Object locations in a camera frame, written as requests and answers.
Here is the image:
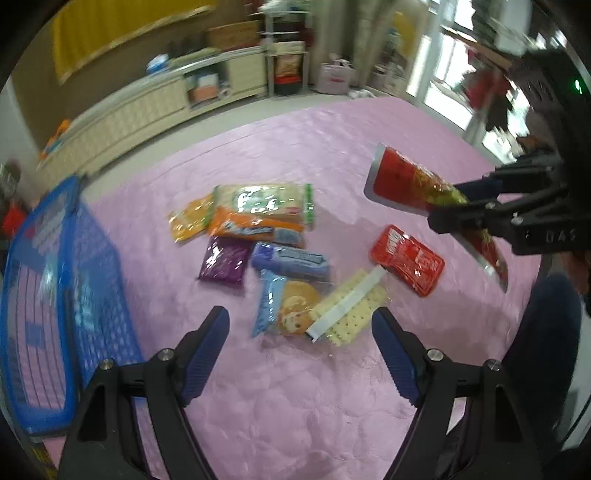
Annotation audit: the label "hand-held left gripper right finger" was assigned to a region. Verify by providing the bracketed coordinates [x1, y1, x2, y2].
[370, 308, 566, 480]

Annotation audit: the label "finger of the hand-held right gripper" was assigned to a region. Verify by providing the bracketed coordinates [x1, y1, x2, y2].
[428, 187, 583, 257]
[454, 154, 566, 204]

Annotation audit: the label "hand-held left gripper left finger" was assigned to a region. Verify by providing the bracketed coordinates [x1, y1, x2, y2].
[58, 305, 230, 480]

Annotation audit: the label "clear cracker packet white label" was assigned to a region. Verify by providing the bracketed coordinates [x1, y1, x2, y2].
[305, 268, 389, 348]

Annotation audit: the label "small red snack packet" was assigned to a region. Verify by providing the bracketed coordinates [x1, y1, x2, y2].
[369, 224, 446, 297]

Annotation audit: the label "large red snack bag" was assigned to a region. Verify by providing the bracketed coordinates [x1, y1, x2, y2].
[364, 143, 509, 292]

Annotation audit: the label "light blue cookie packet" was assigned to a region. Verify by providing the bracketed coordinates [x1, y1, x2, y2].
[252, 269, 333, 340]

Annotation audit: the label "purple snack packet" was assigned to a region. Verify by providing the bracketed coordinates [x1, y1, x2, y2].
[198, 235, 254, 286]

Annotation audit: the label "blue-violet snack packet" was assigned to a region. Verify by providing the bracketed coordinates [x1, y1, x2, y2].
[250, 241, 332, 283]

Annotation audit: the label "blue plastic basket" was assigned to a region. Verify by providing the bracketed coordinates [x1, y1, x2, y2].
[0, 175, 144, 437]

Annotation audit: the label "long orange candy packet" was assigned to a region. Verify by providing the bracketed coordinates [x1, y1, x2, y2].
[208, 207, 306, 247]

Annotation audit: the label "green cracker packet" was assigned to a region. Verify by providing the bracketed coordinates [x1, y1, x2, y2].
[213, 183, 317, 230]

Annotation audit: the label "glass balcony door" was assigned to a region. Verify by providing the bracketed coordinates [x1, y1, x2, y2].
[406, 0, 532, 139]

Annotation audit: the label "yellow-orange snack pouch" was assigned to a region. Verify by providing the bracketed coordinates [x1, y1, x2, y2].
[168, 194, 218, 244]

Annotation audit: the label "person's dark blue trouser leg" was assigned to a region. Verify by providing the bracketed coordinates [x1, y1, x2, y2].
[501, 272, 583, 480]

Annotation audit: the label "pink quilted blanket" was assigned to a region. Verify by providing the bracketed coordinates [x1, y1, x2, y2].
[41, 98, 555, 480]

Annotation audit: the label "pink white shopping bag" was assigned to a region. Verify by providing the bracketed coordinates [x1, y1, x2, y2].
[318, 60, 358, 95]

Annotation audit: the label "beige curtain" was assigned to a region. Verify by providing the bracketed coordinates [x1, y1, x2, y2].
[314, 0, 393, 88]

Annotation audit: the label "orange snack bag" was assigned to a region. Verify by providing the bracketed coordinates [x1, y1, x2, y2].
[276, 54, 303, 77]

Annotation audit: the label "white metal shelf rack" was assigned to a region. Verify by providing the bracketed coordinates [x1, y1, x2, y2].
[259, 9, 312, 97]

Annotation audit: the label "cream tv cabinet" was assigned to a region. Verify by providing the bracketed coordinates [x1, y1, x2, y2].
[37, 44, 271, 174]

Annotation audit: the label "heap of oranges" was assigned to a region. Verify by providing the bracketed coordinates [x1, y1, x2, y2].
[39, 119, 72, 158]

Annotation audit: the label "cardboard box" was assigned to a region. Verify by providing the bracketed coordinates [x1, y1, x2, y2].
[208, 21, 259, 49]

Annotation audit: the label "green folded cloth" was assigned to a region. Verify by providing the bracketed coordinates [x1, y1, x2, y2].
[172, 48, 222, 65]

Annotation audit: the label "yellow wall cloth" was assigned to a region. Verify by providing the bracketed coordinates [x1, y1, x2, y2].
[51, 0, 218, 86]

